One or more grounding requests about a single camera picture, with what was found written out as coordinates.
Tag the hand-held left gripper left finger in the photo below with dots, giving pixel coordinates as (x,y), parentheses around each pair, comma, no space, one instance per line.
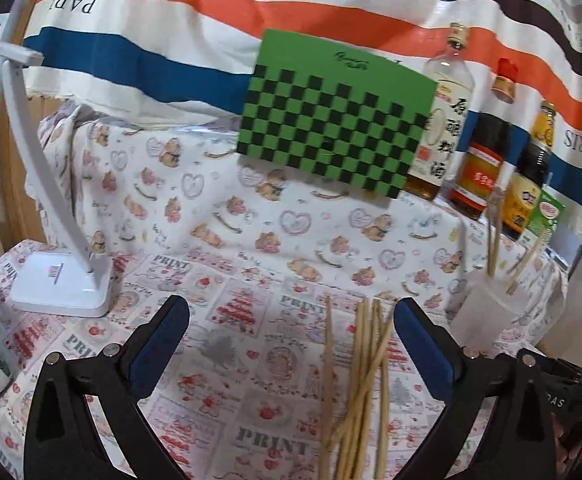
(158,345)

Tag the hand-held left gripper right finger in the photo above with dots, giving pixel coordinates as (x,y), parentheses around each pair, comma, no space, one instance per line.
(421,345)

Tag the translucent plastic cup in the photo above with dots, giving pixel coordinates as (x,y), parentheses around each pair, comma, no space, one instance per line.
(491,320)

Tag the bunch of wooden chopsticks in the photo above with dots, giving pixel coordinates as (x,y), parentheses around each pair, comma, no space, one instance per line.
(356,395)

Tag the wooden chopstick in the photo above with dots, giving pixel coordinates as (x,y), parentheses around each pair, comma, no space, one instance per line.
(493,240)
(523,265)

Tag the pink patterned tablecloth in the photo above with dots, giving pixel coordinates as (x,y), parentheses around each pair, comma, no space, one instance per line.
(251,360)

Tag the white desk lamp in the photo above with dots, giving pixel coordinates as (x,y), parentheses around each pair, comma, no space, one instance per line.
(56,295)

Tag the bear printed white cloth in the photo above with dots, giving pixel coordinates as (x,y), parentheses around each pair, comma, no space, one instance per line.
(196,210)

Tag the green milk drink carton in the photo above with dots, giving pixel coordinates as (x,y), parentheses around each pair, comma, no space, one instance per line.
(546,215)

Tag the yellow label oyster sauce bottle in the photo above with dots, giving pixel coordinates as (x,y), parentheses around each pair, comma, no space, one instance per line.
(526,185)

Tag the red cap sesame oil bottle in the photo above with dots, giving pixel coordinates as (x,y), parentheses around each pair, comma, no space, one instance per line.
(481,160)

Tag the cooking wine glass bottle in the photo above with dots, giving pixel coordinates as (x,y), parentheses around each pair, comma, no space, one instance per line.
(446,125)

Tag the green checkered box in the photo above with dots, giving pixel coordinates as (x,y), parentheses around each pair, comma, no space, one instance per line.
(321,120)

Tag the striped cloth backdrop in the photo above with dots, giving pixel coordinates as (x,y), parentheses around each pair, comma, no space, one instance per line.
(171,10)

